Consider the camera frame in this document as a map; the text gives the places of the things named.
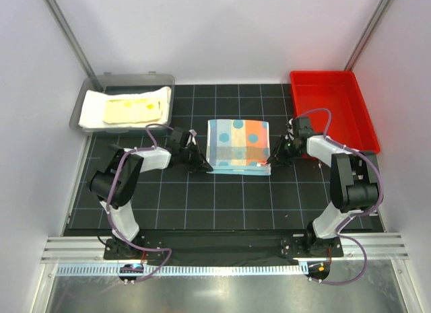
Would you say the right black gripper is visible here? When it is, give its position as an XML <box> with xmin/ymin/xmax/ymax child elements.
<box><xmin>266</xmin><ymin>135</ymin><xmax>303</xmax><ymax>168</ymax></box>

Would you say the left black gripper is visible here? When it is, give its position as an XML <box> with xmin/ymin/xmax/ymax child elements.
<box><xmin>179</xmin><ymin>142</ymin><xmax>213</xmax><ymax>174</ymax></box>

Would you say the blue patterned towel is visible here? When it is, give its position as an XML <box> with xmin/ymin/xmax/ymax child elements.
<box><xmin>206</xmin><ymin>119</ymin><xmax>271</xmax><ymax>176</ymax></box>

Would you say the yellow patterned towel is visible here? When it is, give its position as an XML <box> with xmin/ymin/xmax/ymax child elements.
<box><xmin>102</xmin><ymin>98</ymin><xmax>162</xmax><ymax>125</ymax></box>

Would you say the white pink towel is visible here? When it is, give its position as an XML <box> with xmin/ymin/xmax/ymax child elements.
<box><xmin>78</xmin><ymin>86</ymin><xmax>172</xmax><ymax>131</ymax></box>

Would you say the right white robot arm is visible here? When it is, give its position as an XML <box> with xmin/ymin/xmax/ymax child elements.
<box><xmin>267</xmin><ymin>117</ymin><xmax>383</xmax><ymax>256</ymax></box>

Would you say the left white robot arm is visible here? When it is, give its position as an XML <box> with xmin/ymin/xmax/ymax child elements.
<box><xmin>88</xmin><ymin>127</ymin><xmax>213</xmax><ymax>259</ymax></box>

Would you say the red plastic bin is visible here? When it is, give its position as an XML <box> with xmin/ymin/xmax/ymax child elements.
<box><xmin>290</xmin><ymin>71</ymin><xmax>380</xmax><ymax>154</ymax></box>

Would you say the clear plastic bin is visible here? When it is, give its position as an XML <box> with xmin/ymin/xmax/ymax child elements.
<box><xmin>69</xmin><ymin>72</ymin><xmax>175</xmax><ymax>135</ymax></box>

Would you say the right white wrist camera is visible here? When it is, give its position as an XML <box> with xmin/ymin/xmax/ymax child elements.
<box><xmin>287</xmin><ymin>118</ymin><xmax>294</xmax><ymax>140</ymax></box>

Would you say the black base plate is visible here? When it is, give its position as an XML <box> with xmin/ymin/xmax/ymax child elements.
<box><xmin>103</xmin><ymin>230</ymin><xmax>343</xmax><ymax>267</ymax></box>

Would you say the right aluminium frame post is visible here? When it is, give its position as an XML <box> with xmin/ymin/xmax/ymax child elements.
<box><xmin>344</xmin><ymin>0</ymin><xmax>394</xmax><ymax>71</ymax></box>

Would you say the aluminium frame post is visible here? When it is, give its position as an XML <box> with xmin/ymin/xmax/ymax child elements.
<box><xmin>344</xmin><ymin>0</ymin><xmax>394</xmax><ymax>71</ymax></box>
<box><xmin>43</xmin><ymin>0</ymin><xmax>103</xmax><ymax>91</ymax></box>

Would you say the aluminium front rail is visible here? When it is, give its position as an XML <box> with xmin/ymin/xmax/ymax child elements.
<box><xmin>41</xmin><ymin>233</ymin><xmax>409</xmax><ymax>263</ymax></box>

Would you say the slotted cable duct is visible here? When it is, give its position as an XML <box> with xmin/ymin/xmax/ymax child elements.
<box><xmin>56</xmin><ymin>263</ymin><xmax>308</xmax><ymax>278</ymax></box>

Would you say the left aluminium frame post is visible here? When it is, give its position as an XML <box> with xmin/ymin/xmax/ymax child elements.
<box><xmin>43</xmin><ymin>0</ymin><xmax>103</xmax><ymax>91</ymax></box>

